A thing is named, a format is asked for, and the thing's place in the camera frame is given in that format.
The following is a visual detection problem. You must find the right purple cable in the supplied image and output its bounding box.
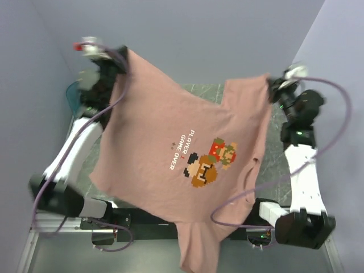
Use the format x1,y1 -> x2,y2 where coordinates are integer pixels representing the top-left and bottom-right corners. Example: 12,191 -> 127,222
210,75 -> 353,250

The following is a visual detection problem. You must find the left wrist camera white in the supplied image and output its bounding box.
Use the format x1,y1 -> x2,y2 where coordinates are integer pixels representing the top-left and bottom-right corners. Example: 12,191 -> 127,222
73,36 -> 111,60

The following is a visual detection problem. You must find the pink t shirt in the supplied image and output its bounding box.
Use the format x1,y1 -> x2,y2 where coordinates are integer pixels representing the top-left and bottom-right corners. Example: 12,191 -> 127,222
90,51 -> 271,272

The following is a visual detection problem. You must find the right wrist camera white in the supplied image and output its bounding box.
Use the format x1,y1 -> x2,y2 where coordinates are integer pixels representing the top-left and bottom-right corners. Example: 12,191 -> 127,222
283,64 -> 308,82

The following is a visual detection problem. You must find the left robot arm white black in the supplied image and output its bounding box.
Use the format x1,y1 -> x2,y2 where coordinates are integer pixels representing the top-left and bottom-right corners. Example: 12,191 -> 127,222
29,42 -> 129,229

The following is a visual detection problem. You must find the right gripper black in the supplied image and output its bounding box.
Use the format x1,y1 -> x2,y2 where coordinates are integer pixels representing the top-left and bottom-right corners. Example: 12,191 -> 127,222
266,78 -> 297,123

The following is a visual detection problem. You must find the teal plastic basin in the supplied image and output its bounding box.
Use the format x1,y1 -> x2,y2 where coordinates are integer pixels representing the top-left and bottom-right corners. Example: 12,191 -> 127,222
65,81 -> 81,116

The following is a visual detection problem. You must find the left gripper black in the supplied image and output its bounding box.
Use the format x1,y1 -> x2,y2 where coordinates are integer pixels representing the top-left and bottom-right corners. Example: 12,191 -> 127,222
93,47 -> 131,103

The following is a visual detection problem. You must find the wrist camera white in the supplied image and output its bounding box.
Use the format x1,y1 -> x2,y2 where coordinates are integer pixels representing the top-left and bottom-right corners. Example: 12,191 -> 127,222
283,64 -> 308,82
73,36 -> 111,60

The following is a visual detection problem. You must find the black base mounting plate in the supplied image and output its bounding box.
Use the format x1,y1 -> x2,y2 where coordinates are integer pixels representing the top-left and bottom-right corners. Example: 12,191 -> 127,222
79,206 -> 274,242

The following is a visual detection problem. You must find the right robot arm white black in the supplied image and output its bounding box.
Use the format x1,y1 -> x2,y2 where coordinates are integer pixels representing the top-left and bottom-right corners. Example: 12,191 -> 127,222
248,78 -> 336,250

